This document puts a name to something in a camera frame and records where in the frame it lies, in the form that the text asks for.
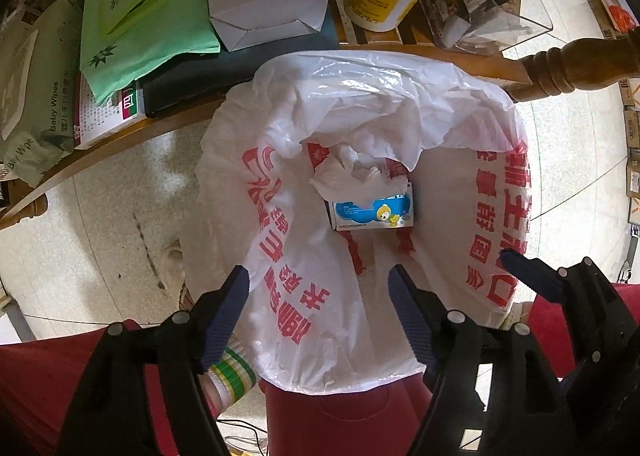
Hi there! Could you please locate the bright green wipes pack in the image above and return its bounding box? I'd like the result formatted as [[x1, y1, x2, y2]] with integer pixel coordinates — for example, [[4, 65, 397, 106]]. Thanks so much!
[[80, 0, 221, 107]]

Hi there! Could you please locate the person's left leg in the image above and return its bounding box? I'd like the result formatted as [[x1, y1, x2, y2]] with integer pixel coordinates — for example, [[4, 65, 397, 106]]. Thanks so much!
[[0, 319, 181, 456]]

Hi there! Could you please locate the pale green baby wipes pack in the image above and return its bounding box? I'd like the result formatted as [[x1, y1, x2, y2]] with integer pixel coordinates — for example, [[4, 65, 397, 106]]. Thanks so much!
[[0, 0, 88, 187]]

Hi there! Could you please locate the white red-printed plastic bag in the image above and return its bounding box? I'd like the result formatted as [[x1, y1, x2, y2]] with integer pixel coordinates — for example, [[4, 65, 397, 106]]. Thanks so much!
[[192, 50, 531, 394]]

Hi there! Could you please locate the person's right leg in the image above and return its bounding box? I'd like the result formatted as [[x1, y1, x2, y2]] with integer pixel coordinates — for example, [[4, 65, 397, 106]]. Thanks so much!
[[525, 281, 640, 377]]

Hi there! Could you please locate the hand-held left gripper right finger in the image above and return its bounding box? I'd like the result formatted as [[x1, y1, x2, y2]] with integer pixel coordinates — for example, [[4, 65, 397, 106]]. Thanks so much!
[[389, 263, 571, 456]]

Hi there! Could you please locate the row of cardboard boxes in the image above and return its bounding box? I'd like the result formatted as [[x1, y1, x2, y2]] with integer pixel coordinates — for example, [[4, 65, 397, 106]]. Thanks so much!
[[619, 76, 640, 239]]

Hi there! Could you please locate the crumpled white tissue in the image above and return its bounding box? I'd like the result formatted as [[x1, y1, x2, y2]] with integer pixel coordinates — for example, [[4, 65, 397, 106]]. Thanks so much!
[[309, 145, 411, 202]]

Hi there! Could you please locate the cardboard box with orange bag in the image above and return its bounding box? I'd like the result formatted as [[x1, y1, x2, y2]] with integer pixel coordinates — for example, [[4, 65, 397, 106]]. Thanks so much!
[[590, 0, 640, 40]]

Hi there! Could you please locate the pink white medicine box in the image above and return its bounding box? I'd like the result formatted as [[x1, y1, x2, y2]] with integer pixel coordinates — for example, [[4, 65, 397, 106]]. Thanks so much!
[[74, 84, 147, 149]]

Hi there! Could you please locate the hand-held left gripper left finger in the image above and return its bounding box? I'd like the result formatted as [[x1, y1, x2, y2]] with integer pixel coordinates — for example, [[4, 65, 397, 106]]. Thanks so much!
[[55, 265, 251, 456]]

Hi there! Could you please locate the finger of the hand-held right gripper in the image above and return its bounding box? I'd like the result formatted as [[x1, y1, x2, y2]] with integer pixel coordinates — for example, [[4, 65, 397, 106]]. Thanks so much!
[[501, 249, 613, 319]]

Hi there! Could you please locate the dark grey book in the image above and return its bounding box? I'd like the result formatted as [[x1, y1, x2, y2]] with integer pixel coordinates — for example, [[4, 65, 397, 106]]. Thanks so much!
[[137, 11, 341, 117]]

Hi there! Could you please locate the red trash bin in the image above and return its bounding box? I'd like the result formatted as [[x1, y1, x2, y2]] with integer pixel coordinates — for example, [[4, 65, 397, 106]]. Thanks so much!
[[262, 366, 441, 456]]

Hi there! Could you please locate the blue medicine box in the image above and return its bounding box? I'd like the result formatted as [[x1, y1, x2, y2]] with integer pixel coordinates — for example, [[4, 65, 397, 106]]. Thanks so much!
[[331, 182, 416, 232]]

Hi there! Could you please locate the person's leg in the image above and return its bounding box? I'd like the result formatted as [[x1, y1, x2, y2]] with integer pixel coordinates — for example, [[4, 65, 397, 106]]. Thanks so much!
[[525, 281, 640, 377], [0, 319, 181, 456]]

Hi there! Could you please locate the beige slipper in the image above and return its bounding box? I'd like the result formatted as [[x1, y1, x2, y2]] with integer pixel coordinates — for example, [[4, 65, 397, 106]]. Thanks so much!
[[160, 241, 192, 283]]

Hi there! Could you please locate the wooden table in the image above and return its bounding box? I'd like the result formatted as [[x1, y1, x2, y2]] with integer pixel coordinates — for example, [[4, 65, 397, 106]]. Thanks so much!
[[0, 0, 640, 232]]

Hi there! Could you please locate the green striped sock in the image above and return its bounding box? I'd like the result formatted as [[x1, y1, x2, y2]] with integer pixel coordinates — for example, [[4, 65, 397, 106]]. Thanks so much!
[[202, 341, 258, 409]]

